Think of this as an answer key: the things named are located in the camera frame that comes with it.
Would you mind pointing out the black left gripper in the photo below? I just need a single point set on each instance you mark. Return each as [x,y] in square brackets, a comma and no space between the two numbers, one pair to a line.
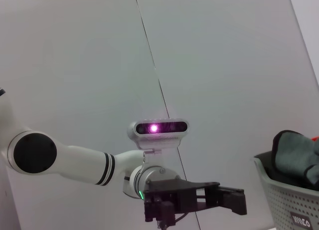
[174,195]

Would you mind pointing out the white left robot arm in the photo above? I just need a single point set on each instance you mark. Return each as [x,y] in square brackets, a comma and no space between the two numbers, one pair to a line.
[82,162]

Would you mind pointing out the grey perforated storage box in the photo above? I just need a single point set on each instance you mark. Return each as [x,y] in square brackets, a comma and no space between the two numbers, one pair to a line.
[291,207]

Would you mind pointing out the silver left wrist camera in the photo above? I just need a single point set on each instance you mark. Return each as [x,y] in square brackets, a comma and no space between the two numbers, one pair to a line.
[159,129]

